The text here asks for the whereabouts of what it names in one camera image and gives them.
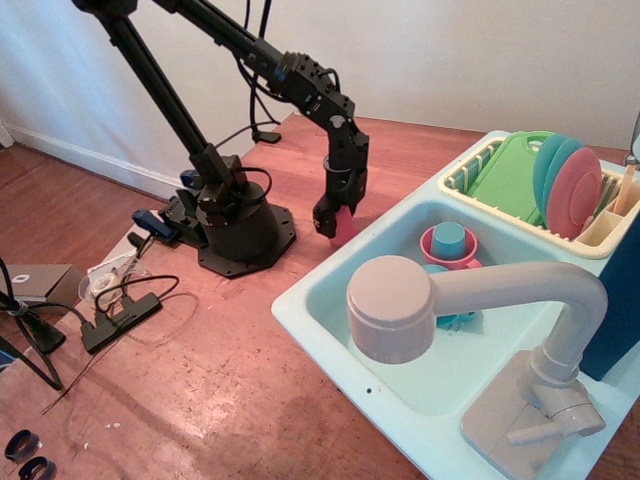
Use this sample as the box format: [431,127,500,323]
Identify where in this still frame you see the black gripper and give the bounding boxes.
[313,157,368,238]

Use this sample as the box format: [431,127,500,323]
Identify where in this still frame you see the pink plastic cup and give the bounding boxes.
[330,205,358,246]

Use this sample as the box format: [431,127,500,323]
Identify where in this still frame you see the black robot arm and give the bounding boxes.
[75,1,369,278]

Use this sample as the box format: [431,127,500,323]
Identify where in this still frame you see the blue cup in sink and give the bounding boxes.
[430,222,466,260]

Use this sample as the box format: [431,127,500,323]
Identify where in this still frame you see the pink bowl in sink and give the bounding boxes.
[420,221,481,270]

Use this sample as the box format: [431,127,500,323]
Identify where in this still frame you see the teal cup behind faucet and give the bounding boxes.
[423,264,475,328]

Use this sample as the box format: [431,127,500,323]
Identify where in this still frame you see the light blue toy sink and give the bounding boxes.
[271,129,640,480]

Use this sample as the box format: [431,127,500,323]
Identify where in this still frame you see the dark blue sink backboard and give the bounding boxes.
[580,215,639,380]

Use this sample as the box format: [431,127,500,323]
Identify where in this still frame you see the blue clamp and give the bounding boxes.
[132,209,177,243]

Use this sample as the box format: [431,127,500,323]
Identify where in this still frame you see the green cutting board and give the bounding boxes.
[466,131,551,226]

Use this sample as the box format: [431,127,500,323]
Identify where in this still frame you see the black usb hub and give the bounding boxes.
[81,293,162,355]

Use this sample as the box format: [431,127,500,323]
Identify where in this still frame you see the clear plastic bag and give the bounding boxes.
[78,252,147,308]

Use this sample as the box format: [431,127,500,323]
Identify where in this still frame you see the teal plate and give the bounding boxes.
[532,133,567,216]
[540,138,584,219]

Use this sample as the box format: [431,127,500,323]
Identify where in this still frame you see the pink plate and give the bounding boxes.
[545,147,602,239]

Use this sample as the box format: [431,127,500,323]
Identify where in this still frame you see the grey toy faucet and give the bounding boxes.
[345,255,610,478]

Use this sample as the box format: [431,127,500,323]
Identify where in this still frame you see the cream dish rack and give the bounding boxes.
[438,131,639,259]

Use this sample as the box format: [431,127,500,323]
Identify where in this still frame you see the grey box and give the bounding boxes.
[7,264,84,307]

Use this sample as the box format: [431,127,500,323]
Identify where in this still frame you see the black power plug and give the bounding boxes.
[19,311,66,354]

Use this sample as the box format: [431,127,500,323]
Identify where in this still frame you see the orange utensil in rack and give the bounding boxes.
[613,163,636,215]

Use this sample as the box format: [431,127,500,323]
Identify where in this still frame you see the black tripod leg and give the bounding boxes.
[0,259,64,391]

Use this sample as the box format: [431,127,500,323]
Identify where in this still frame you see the black hanging cable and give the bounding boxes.
[234,0,282,144]

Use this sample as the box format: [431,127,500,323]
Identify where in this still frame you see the black velcro strap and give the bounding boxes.
[18,456,57,480]
[3,429,41,460]

